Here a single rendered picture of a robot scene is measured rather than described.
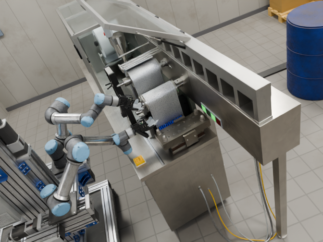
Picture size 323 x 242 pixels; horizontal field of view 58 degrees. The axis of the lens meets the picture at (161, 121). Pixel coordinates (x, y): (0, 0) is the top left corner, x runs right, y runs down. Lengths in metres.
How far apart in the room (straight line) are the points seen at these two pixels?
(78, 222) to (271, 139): 1.59
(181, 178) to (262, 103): 1.11
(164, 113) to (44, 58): 3.59
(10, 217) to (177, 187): 1.30
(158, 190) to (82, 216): 0.61
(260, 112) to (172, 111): 0.94
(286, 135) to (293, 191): 1.38
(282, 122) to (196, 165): 0.94
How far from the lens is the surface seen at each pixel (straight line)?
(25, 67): 5.59
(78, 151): 1.96
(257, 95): 1.37
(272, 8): 5.84
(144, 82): 2.30
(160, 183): 2.25
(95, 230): 2.94
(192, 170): 2.32
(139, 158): 2.23
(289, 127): 1.64
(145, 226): 3.00
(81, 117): 2.04
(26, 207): 2.61
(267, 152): 1.64
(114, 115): 2.79
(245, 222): 2.82
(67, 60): 5.47
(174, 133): 2.15
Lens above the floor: 2.47
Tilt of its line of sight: 39 degrees down
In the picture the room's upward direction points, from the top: 21 degrees counter-clockwise
